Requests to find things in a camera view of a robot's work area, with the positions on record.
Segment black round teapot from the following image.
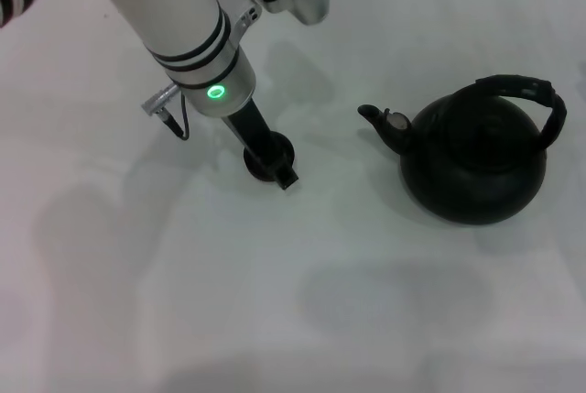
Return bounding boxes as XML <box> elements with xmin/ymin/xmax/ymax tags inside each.
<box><xmin>356</xmin><ymin>73</ymin><xmax>569</xmax><ymax>226</ymax></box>

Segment silver plug with black cable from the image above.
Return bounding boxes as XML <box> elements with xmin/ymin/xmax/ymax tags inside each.
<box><xmin>140</xmin><ymin>82</ymin><xmax>191</xmax><ymax>141</ymax></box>

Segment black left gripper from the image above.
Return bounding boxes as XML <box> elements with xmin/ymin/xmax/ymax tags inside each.
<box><xmin>222</xmin><ymin>98</ymin><xmax>299</xmax><ymax>193</ymax></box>

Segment small dark teacup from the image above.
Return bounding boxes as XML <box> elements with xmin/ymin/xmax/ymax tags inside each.
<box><xmin>242</xmin><ymin>132</ymin><xmax>298</xmax><ymax>182</ymax></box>

